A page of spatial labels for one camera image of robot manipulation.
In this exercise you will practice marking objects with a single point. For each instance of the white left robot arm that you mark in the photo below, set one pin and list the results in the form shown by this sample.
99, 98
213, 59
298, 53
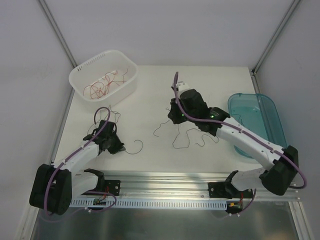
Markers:
55, 186

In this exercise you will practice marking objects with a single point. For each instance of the right aluminium frame post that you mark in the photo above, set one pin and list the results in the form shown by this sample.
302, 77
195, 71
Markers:
276, 34

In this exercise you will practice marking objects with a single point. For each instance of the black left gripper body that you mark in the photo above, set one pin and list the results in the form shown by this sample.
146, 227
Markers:
114, 146

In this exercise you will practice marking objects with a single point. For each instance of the white plastic basket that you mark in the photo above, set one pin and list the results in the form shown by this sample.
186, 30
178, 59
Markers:
104, 80

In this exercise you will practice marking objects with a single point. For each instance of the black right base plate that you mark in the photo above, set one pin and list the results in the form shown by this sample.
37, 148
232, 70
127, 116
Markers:
227, 191

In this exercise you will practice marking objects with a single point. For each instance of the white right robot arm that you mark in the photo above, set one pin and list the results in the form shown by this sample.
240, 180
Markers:
279, 165

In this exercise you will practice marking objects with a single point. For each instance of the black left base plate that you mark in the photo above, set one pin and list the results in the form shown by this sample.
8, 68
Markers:
112, 187

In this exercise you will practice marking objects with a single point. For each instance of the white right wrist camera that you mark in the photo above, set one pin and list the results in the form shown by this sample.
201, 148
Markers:
180, 86

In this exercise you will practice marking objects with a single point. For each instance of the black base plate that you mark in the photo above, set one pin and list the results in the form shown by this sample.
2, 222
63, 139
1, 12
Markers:
112, 187
227, 191

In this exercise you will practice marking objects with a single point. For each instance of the white slotted cable duct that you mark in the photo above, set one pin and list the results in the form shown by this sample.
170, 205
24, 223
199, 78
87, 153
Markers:
132, 203

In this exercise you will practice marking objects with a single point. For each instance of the teal plastic bin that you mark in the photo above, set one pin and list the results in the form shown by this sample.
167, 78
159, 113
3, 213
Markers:
258, 113

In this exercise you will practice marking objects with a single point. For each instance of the aluminium mounting rail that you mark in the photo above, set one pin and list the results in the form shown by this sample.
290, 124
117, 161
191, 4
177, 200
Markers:
164, 185

